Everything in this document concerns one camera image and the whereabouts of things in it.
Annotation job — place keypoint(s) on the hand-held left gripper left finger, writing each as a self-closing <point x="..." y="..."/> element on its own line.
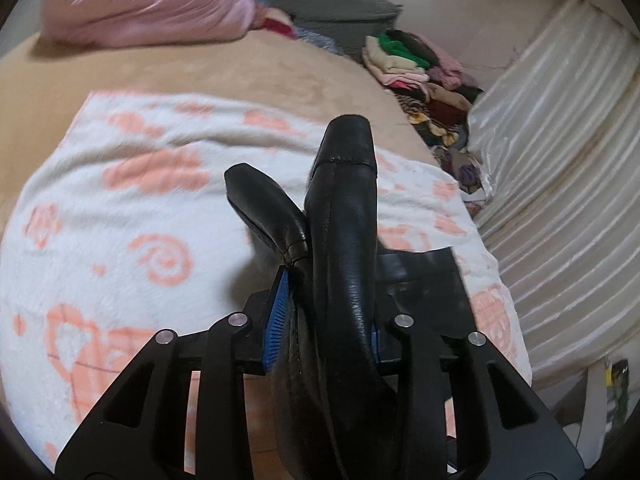
<point x="277" y="320"/>

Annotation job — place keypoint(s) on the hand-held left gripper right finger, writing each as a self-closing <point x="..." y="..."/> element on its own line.
<point x="415" y="355"/>

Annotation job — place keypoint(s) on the black leather garment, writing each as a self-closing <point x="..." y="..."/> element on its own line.
<point x="345" y="240"/>

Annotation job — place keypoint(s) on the pile of colourful clothes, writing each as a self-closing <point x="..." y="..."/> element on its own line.
<point x="430" y="95"/>

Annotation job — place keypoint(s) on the white towel blanket orange print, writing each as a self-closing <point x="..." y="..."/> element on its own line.
<point x="125" y="220"/>

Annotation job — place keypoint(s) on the dark green packet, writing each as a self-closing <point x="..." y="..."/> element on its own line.
<point x="617" y="390"/>

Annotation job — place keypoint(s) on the tan plush blanket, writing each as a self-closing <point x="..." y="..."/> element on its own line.
<point x="300" y="75"/>

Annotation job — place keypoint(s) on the white striped satin cloth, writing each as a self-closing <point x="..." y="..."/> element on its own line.
<point x="550" y="135"/>

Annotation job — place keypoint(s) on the red patterned cloth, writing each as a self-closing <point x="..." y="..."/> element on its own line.
<point x="280" y="25"/>

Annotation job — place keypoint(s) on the grey cushion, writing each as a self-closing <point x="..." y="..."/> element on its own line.
<point x="325" y="5"/>

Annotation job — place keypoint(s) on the pink quilt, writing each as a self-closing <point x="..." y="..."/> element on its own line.
<point x="150" y="5"/>

